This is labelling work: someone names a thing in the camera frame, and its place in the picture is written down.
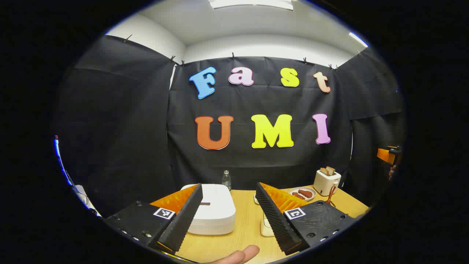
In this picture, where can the white round plate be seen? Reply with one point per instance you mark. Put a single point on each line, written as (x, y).
(310, 197)

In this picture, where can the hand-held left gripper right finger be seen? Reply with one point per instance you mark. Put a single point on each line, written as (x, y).
(274, 220)

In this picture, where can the ceiling light panel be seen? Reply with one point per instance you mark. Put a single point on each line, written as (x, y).
(253, 3)

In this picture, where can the toast slice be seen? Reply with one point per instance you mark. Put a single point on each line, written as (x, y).
(324, 171)
(331, 170)

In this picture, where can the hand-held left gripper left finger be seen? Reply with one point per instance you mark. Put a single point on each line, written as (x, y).
(183, 220)

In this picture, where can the white side desk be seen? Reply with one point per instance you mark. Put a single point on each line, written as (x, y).
(86, 201)

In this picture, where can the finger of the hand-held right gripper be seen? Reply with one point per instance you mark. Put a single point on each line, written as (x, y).
(386, 155)

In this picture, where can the wooden spoon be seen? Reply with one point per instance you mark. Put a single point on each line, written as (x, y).
(332, 192)

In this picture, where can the white rice cooker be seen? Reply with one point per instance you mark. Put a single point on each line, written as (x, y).
(216, 212)

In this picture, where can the clear plastic bottle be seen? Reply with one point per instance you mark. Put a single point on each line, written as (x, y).
(226, 181)

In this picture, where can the brown sausage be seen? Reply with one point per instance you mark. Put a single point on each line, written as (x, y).
(298, 195)
(305, 193)

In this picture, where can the white toaster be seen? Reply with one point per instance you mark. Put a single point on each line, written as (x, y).
(324, 184)

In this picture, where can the black backdrop cloth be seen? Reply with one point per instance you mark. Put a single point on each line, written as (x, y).
(128, 128)

